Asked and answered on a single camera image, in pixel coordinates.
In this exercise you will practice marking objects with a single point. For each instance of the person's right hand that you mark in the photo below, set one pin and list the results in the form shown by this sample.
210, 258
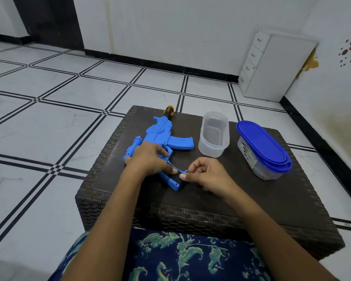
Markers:
213, 175

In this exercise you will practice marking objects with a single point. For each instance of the person's left hand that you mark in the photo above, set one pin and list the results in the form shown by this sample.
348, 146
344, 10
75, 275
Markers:
146, 160

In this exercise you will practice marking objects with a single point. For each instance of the blue toy gun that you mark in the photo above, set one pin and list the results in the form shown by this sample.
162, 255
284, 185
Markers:
161, 134

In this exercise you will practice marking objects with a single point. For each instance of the black battery cover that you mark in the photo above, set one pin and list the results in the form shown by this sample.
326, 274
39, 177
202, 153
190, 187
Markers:
182, 184

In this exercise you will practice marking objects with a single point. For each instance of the clear container with blue lid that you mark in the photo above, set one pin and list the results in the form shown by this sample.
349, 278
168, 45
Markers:
213, 134

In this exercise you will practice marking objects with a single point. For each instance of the labelled container with blue lid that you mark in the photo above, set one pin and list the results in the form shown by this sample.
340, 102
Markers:
263, 169

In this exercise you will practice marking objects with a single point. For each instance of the white drawer cabinet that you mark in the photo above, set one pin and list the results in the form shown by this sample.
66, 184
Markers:
280, 67

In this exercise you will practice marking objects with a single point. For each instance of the person's left forearm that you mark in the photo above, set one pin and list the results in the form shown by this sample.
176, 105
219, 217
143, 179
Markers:
105, 231

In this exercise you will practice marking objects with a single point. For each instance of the person's right forearm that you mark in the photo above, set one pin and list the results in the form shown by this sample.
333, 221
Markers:
280, 237

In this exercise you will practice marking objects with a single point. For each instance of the dark brown wicker table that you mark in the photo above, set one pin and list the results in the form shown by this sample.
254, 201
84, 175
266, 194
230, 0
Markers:
280, 201

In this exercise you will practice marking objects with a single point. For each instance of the blue floral dress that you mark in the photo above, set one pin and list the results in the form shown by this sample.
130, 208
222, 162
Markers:
193, 257

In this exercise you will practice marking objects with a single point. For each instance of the dark door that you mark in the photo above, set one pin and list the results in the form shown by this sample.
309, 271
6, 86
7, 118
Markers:
49, 20

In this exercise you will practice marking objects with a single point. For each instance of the yellow butterfly wall sticker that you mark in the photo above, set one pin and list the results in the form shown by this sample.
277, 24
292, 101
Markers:
310, 64

